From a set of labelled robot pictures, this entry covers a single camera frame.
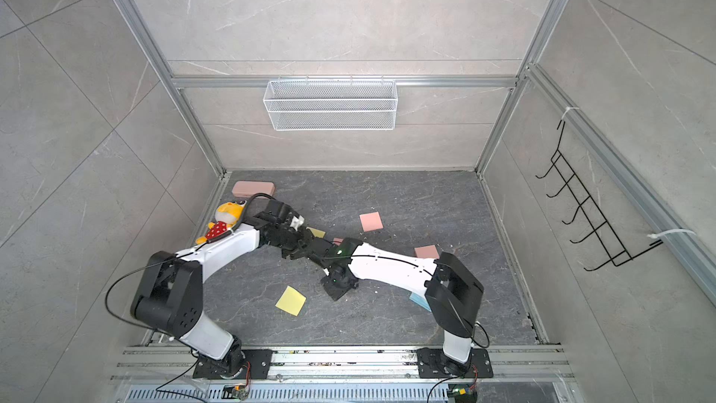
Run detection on torn hot pink page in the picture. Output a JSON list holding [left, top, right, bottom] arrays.
[[360, 212, 383, 232]]

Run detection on torn yellow page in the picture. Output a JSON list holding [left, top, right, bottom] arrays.
[[275, 285, 307, 316]]

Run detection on salmon pink memo pad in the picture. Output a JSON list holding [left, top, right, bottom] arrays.
[[414, 244, 440, 259]]

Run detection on yellow memo pad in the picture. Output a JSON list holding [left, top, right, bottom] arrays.
[[308, 227, 326, 238]]

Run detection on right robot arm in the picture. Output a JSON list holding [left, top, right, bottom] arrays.
[[305, 238, 484, 376]]

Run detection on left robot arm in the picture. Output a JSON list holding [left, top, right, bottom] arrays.
[[110, 193, 315, 379]]

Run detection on blue memo pad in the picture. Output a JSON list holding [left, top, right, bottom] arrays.
[[409, 293, 431, 312]]

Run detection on yellow plush toy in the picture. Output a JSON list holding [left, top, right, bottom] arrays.
[[196, 200, 246, 246]]

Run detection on pink eraser case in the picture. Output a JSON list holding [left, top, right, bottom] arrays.
[[231, 180, 276, 199]]

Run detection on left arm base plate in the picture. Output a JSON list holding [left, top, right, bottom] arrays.
[[192, 349, 273, 380]]

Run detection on white wire mesh basket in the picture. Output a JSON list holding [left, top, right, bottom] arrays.
[[263, 78, 399, 132]]

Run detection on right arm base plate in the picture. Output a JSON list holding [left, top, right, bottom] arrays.
[[416, 347, 494, 379]]

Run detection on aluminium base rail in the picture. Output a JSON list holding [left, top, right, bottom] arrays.
[[107, 344, 575, 384]]

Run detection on black wire hook rack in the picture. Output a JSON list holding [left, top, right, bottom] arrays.
[[535, 121, 664, 272]]

